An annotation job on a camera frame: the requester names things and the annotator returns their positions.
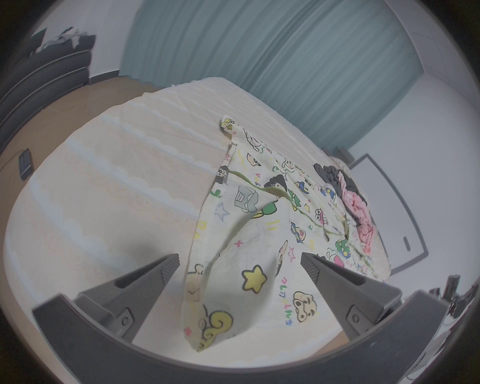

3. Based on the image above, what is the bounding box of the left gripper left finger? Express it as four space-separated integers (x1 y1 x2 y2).
75 254 181 343

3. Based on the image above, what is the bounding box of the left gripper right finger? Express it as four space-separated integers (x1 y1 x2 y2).
301 252 404 338

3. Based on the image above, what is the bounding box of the white printed pyjama top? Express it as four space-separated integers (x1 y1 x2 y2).
182 114 392 353

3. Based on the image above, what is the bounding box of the pink garment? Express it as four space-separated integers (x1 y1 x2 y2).
339 170 376 256

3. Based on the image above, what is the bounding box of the bed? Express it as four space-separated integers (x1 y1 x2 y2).
4 77 429 366

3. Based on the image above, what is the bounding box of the black garment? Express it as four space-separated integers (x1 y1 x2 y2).
339 174 362 233

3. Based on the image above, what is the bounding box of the grey garment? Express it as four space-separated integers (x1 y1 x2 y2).
313 163 344 188

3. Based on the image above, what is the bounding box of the grey white bedside table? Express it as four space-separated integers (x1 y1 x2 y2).
322 146 355 163

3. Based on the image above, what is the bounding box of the black power strip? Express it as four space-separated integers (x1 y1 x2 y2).
19 149 34 181

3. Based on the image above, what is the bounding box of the black chest of drawers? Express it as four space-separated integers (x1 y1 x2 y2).
0 28 96 151

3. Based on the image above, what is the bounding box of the blue-green curtain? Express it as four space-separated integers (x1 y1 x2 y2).
120 0 424 151

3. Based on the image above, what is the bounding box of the crumpled white cloth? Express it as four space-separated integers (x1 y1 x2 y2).
39 26 89 51

